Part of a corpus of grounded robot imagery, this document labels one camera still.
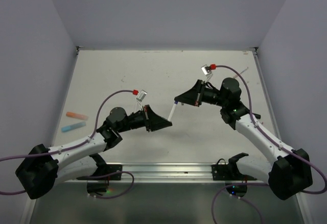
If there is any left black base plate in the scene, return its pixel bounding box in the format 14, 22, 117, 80
91, 164, 123, 181

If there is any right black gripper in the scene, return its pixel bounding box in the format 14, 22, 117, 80
176, 78, 228, 107

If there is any aluminium frame rail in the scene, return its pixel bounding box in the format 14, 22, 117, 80
55, 158, 272, 185

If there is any light blue highlighter marker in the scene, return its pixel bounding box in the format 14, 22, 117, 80
61, 121, 86, 133

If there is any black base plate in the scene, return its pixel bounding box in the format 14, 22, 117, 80
91, 164, 123, 181
211, 159, 256, 181

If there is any orange highlighter marker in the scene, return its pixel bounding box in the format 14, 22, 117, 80
66, 112, 88, 121

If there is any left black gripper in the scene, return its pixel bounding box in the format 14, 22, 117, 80
117, 105, 172, 133

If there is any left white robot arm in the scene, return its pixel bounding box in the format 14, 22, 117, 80
15, 105, 172, 200

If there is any blue capped white pen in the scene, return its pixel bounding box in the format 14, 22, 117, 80
168, 101, 178, 121

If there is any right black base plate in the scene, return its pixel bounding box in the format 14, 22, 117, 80
211, 159, 256, 181

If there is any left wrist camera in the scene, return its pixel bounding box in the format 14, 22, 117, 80
135, 90, 148, 102

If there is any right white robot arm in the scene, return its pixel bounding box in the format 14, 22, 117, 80
174, 78, 313, 200

